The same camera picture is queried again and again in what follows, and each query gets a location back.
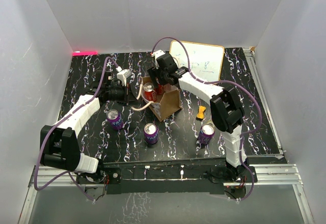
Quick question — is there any small whiteboard orange frame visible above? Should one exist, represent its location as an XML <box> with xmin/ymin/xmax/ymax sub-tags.
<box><xmin>169</xmin><ymin>40</ymin><xmax>225</xmax><ymax>81</ymax></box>

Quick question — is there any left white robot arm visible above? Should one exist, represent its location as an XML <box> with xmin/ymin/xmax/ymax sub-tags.
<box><xmin>40</xmin><ymin>69</ymin><xmax>138</xmax><ymax>183</ymax></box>

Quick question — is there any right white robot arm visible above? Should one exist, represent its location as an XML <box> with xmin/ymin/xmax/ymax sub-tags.
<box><xmin>148</xmin><ymin>50</ymin><xmax>247</xmax><ymax>182</ymax></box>

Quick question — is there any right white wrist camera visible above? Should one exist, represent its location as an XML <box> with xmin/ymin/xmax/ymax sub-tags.
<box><xmin>151</xmin><ymin>50</ymin><xmax>165</xmax><ymax>69</ymax></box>

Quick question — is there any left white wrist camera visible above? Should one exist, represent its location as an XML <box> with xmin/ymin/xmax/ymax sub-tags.
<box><xmin>116</xmin><ymin>67</ymin><xmax>132</xmax><ymax>87</ymax></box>

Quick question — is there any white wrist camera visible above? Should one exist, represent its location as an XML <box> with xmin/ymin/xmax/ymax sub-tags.
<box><xmin>116</xmin><ymin>67</ymin><xmax>132</xmax><ymax>87</ymax></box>
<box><xmin>151</xmin><ymin>50</ymin><xmax>165</xmax><ymax>69</ymax></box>

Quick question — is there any orange dog bone toy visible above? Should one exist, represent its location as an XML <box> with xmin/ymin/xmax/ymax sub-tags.
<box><xmin>196</xmin><ymin>105</ymin><xmax>206</xmax><ymax>120</ymax></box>

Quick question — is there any red cola can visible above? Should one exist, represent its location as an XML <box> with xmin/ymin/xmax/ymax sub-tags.
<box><xmin>143</xmin><ymin>82</ymin><xmax>157</xmax><ymax>102</ymax></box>
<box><xmin>155</xmin><ymin>84</ymin><xmax>166</xmax><ymax>95</ymax></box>

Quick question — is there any yellow tape roll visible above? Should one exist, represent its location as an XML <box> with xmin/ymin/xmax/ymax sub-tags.
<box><xmin>207</xmin><ymin>121</ymin><xmax>214</xmax><ymax>127</ymax></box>

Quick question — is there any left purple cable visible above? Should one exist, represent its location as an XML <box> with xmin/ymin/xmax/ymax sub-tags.
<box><xmin>33</xmin><ymin>56</ymin><xmax>123</xmax><ymax>204</ymax></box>

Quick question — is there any purple soda can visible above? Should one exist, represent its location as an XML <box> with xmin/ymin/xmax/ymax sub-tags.
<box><xmin>144</xmin><ymin>123</ymin><xmax>158</xmax><ymax>145</ymax></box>
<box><xmin>198</xmin><ymin>123</ymin><xmax>215</xmax><ymax>145</ymax></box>
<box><xmin>106</xmin><ymin>109</ymin><xmax>124</xmax><ymax>130</ymax></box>

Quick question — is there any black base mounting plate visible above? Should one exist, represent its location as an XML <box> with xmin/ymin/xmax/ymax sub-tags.
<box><xmin>77</xmin><ymin>158</ymin><xmax>257</xmax><ymax>194</ymax></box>

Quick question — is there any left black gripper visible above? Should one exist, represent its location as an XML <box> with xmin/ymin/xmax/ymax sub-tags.
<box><xmin>106</xmin><ymin>83</ymin><xmax>140</xmax><ymax>107</ymax></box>

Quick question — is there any purple cable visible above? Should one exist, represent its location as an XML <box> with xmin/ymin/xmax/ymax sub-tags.
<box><xmin>33</xmin><ymin>56</ymin><xmax>123</xmax><ymax>204</ymax></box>
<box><xmin>151</xmin><ymin>37</ymin><xmax>263</xmax><ymax>201</ymax></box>

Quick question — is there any pink red tape strip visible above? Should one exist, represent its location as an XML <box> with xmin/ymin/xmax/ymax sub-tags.
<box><xmin>72</xmin><ymin>51</ymin><xmax>98</xmax><ymax>57</ymax></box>

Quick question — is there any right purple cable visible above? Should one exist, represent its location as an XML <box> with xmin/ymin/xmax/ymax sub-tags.
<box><xmin>151</xmin><ymin>37</ymin><xmax>263</xmax><ymax>201</ymax></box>

